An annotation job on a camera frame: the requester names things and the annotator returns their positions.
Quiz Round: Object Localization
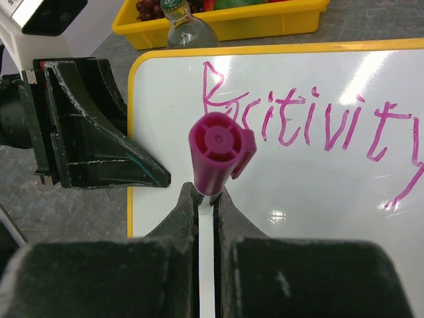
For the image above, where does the yellow plastic bin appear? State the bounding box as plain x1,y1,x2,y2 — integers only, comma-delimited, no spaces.
112,1,329,50

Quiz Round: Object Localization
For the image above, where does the small glass bottle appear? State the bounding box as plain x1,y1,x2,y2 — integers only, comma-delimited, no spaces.
160,0,219,49

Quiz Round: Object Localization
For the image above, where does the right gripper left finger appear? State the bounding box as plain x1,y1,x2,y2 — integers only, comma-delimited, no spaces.
1,182,200,317

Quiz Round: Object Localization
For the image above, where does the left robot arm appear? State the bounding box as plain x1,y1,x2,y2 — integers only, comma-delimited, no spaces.
1,57,171,189

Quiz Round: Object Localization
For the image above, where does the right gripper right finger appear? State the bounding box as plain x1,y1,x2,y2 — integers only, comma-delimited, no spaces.
213,190,413,317

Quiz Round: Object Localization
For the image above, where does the pink marker cap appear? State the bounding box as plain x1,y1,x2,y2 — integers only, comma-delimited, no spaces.
188,113,257,196

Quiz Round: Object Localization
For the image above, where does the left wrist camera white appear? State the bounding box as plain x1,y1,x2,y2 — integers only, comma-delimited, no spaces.
1,0,87,72

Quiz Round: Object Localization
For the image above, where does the purple grape bunch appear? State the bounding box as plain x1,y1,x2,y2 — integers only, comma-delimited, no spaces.
135,0,205,21

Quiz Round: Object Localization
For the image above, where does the green mango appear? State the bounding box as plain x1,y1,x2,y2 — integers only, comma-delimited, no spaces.
213,0,266,11

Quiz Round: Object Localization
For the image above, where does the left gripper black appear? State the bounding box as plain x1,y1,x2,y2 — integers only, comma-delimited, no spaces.
19,58,171,189

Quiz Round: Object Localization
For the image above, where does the white whiteboard orange frame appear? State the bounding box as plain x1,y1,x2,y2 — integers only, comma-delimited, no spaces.
128,38,423,317

